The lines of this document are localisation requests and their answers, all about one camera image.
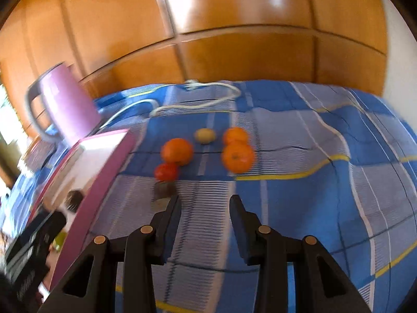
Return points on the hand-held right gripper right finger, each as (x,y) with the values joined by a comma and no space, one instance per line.
(239,221)

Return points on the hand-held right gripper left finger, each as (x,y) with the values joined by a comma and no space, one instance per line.
(169,221)

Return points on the red tomato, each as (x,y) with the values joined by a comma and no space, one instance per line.
(166,171)

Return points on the orange mandarin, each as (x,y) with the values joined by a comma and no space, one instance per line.
(177,151)
(235,136)
(237,157)

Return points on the small yellow fruit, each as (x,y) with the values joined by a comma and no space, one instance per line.
(204,135)

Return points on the pink rimmed white tray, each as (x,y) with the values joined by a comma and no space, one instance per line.
(97,156)

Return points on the blue plaid blanket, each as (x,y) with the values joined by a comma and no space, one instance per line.
(293,137)

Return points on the pink electric kettle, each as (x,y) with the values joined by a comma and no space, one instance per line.
(65,104)

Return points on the wooden wardrobe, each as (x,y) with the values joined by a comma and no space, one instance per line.
(228,22)

